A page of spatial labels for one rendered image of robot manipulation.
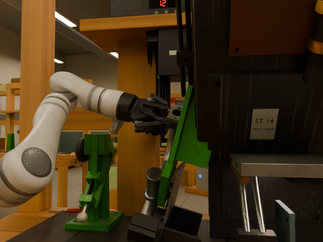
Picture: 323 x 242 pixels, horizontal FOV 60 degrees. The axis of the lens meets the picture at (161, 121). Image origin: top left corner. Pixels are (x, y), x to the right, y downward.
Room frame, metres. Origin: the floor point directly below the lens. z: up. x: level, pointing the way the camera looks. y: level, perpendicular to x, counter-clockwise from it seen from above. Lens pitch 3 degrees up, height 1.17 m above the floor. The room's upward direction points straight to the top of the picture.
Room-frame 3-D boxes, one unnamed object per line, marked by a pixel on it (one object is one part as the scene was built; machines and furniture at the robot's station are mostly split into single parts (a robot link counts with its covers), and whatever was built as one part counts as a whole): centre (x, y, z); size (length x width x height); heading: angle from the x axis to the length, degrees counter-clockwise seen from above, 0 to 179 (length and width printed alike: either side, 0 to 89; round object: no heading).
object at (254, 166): (0.57, -0.22, 1.11); 0.39 x 0.16 x 0.03; 171
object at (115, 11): (0.95, 0.09, 1.59); 0.15 x 0.07 x 0.07; 81
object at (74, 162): (9.53, 3.26, 0.22); 1.20 x 0.81 x 0.44; 168
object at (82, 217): (0.78, 0.21, 0.96); 0.06 x 0.03 x 0.06; 171
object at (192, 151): (0.63, -0.07, 1.17); 0.13 x 0.12 x 0.20; 81
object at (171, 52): (0.91, -0.08, 1.42); 0.17 x 0.12 x 0.15; 81
